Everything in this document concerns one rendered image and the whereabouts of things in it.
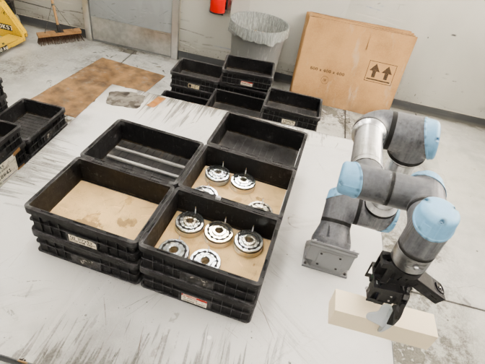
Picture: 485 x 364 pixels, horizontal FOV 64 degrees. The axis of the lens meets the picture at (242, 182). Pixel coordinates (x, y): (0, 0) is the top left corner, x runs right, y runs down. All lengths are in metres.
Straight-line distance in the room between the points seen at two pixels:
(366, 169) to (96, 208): 0.99
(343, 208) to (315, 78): 2.76
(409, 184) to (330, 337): 0.72
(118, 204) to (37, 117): 1.49
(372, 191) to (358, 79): 3.36
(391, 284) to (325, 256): 0.61
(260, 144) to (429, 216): 1.22
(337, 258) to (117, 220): 0.81
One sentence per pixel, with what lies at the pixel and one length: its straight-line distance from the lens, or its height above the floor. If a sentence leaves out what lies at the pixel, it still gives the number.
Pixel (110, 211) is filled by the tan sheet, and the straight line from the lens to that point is 1.49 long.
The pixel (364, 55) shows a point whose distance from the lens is 4.14.
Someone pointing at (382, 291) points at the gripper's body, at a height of 1.22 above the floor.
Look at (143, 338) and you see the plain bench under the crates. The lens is 1.33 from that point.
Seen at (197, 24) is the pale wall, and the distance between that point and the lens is 4.45.
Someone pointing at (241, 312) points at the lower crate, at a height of 0.76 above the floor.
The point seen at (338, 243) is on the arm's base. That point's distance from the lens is 1.47.
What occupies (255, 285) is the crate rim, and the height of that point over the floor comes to 0.93.
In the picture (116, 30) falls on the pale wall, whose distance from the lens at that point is 4.82.
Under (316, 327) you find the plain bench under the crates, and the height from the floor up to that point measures 0.70.
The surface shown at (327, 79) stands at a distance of 4.15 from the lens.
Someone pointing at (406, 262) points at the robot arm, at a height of 1.32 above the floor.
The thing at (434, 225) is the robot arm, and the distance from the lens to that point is 0.77.
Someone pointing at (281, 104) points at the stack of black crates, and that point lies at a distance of 2.97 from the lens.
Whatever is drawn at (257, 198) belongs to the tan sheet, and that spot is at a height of 0.83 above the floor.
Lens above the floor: 1.88
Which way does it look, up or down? 40 degrees down
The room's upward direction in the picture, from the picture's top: 11 degrees clockwise
